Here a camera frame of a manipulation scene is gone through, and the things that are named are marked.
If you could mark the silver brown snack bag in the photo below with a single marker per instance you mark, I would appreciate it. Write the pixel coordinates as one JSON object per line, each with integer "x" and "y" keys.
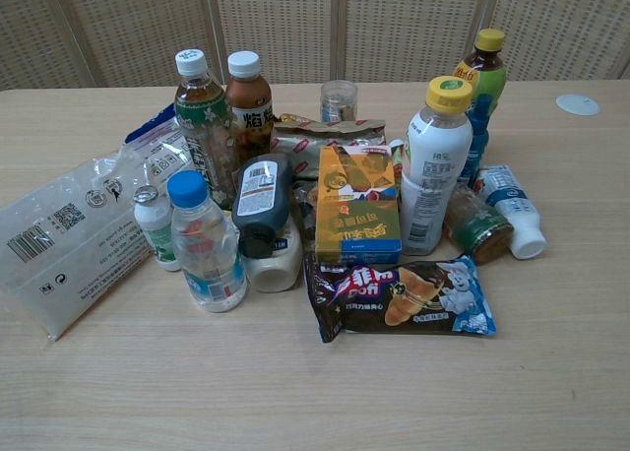
{"x": 339, "y": 141}

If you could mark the white bag with blue edge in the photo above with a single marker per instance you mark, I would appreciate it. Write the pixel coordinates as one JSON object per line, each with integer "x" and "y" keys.
{"x": 158, "y": 141}

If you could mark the white clear sugar bag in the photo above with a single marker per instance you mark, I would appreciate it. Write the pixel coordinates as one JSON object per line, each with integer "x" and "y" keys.
{"x": 64, "y": 234}

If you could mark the yellow snack box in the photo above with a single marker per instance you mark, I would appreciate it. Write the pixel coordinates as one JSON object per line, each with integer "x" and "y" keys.
{"x": 355, "y": 200}

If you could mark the dark grey squeeze sauce bottle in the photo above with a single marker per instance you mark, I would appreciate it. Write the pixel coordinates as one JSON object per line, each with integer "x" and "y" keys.
{"x": 261, "y": 190}

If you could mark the cream mayonnaise squeeze bottle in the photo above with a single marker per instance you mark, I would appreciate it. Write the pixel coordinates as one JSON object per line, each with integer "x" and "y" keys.
{"x": 275, "y": 264}

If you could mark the clear water bottle blue cap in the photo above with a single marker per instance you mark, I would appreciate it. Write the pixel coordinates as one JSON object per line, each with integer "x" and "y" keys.
{"x": 209, "y": 254}

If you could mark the chocolate croissant snack packet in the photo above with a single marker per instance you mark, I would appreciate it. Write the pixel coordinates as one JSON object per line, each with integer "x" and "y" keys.
{"x": 398, "y": 293}

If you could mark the brown drink bottle white cap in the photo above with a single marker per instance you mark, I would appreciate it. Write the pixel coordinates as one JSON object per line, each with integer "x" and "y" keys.
{"x": 251, "y": 118}

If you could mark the small clear plastic jar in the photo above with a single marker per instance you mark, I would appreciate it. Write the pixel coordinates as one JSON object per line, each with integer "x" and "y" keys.
{"x": 338, "y": 101}

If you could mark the white bottle yellow cap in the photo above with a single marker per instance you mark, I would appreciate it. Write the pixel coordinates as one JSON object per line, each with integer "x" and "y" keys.
{"x": 435, "y": 170}

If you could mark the small white yogurt drink bottle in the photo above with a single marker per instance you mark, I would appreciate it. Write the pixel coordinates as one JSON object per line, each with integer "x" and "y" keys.
{"x": 156, "y": 227}

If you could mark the lying green label tea bottle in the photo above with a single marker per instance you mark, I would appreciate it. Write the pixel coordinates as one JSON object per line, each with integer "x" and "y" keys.
{"x": 480, "y": 224}

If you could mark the blue plastic bottle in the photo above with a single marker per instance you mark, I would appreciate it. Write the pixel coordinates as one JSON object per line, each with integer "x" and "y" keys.
{"x": 477, "y": 141}

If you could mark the beige perforated folding screen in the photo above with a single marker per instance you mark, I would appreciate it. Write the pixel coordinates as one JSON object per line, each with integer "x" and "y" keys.
{"x": 315, "y": 27}

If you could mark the lying white milk bottle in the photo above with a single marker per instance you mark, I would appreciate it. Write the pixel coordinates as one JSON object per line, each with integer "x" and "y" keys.
{"x": 514, "y": 205}

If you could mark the green iced tea bottle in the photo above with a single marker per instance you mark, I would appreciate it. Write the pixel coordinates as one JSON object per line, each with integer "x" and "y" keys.
{"x": 487, "y": 74}

